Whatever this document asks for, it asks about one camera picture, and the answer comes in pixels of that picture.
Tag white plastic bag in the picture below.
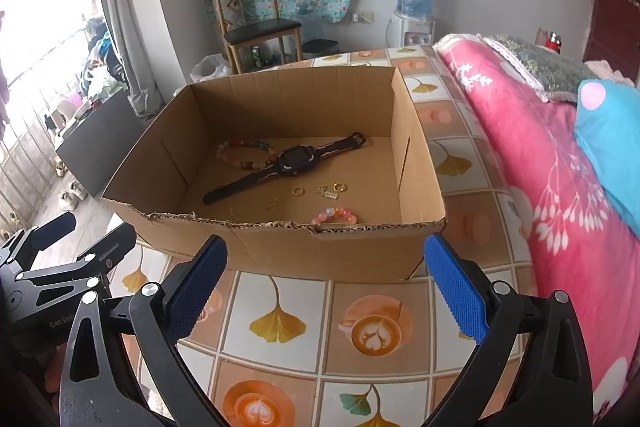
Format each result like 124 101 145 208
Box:
190 53 232 84

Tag dark red door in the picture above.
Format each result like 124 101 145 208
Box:
582 0 640 84

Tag blue pillow with pink dots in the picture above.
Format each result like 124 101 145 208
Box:
574 79 640 234

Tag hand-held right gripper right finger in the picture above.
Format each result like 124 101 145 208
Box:
420 233 596 427

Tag grey curtain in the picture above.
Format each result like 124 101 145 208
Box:
92 0 174 118

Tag white water dispenser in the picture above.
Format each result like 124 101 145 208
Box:
389 13 437 48

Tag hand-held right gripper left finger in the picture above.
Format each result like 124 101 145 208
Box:
59 234 236 427

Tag black cabinet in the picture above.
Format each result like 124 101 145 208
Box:
54 88 147 198

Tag black trash bin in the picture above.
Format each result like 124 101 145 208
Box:
301 39 344 61

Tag wooden chair with black seat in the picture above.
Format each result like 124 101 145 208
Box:
209 0 304 76

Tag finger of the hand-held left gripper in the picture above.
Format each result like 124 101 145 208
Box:
29 211 77 254
74 222 137 291

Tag pile of clothes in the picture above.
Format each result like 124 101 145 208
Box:
82 17 128 100

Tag grey cushion with lace trim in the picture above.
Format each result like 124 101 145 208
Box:
477 34 597 104

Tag black wrist watch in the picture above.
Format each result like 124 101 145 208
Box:
202 132 369 206

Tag multicolour bead bracelet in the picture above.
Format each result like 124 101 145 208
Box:
215 137 278 171

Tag pink floral blanket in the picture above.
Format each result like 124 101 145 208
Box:
432 34 640 427

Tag pink bead bracelet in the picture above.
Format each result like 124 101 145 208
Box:
310 205 361 226

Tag white shoes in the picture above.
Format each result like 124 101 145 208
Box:
52 159 90 211

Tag brown cardboard box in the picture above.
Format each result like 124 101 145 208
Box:
101 66 447 284

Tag ginkgo coffee print tablecloth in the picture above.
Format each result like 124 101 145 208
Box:
107 46 540 427

